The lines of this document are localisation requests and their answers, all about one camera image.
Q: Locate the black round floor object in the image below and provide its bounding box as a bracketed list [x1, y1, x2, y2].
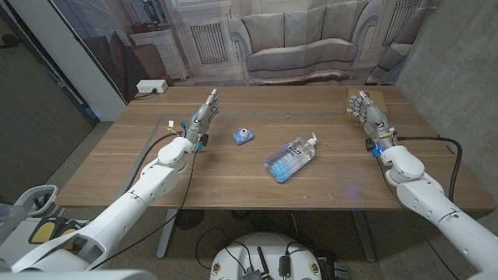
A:
[174, 209, 205, 230]

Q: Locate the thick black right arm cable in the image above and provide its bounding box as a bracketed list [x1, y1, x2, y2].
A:
[396, 135, 463, 203]

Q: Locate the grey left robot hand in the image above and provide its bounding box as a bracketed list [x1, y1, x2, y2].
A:
[183, 89, 221, 145]

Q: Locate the brown cardboard box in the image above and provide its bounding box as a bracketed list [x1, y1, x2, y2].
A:
[344, 87, 388, 122]

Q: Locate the white grey hollow stand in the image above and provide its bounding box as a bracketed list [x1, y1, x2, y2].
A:
[14, 184, 59, 218]

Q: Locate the printed living room backdrop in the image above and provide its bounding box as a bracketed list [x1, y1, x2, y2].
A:
[50, 0, 440, 104]

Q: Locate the black looped floor cable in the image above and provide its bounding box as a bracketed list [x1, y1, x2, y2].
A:
[194, 227, 250, 271]

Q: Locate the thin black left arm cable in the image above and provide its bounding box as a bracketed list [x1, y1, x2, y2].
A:
[91, 149, 199, 271]

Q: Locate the yellow black foot pedal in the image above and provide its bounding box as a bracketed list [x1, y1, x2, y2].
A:
[29, 217, 61, 245]
[54, 219, 85, 250]

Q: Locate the blue toy camera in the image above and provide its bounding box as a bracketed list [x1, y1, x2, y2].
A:
[233, 127, 255, 146]

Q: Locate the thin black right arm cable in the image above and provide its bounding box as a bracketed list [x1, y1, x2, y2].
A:
[375, 155, 461, 280]

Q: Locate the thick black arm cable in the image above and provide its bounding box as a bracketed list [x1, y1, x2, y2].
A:
[126, 132, 184, 194]
[396, 135, 463, 203]

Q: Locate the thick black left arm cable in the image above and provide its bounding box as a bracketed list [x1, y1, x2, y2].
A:
[126, 132, 184, 194]

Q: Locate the white power strip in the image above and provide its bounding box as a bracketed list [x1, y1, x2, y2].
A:
[135, 79, 169, 94]

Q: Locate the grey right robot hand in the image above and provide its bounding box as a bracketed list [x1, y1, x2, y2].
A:
[346, 90, 398, 150]

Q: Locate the black adapter on base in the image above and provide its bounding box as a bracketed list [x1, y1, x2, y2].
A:
[278, 254, 291, 278]

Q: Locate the clear pump dispenser bottle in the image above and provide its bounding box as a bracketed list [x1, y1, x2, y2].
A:
[264, 132, 318, 184]

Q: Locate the grey metal table leg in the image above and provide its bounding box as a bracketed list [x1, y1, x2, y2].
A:
[349, 209, 377, 264]
[156, 208, 178, 260]

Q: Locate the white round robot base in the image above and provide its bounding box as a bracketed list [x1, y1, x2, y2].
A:
[209, 232, 323, 280]

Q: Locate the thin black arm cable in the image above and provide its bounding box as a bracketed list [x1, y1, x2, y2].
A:
[375, 155, 461, 280]
[91, 149, 199, 271]

